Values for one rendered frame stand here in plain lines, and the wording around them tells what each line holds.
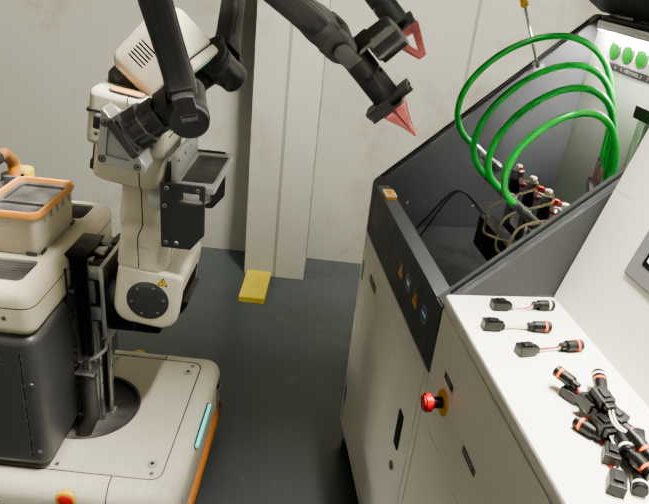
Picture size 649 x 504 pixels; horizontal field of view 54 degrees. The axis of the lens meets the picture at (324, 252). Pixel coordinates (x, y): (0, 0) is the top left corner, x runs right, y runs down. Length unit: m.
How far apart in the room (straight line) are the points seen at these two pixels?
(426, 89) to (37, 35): 1.85
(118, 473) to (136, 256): 0.58
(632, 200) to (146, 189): 1.01
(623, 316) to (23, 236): 1.29
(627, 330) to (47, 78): 2.93
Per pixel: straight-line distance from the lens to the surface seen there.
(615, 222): 1.25
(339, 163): 3.26
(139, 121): 1.31
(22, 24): 3.49
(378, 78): 1.30
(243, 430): 2.34
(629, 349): 1.15
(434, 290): 1.31
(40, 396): 1.70
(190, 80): 1.25
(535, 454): 0.94
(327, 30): 1.23
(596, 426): 0.98
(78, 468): 1.85
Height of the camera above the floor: 1.56
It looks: 26 degrees down
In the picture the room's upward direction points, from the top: 6 degrees clockwise
